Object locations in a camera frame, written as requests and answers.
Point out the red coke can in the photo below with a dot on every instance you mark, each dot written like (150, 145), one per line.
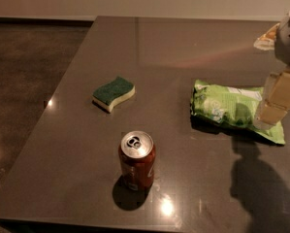
(137, 157)

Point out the orange snack bag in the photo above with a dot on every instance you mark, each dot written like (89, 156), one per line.
(267, 40)

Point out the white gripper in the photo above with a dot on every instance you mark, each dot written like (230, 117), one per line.
(289, 41)

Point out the green and yellow sponge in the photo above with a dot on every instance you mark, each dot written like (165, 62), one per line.
(113, 93)

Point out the green rice chip bag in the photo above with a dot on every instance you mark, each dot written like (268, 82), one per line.
(232, 108)

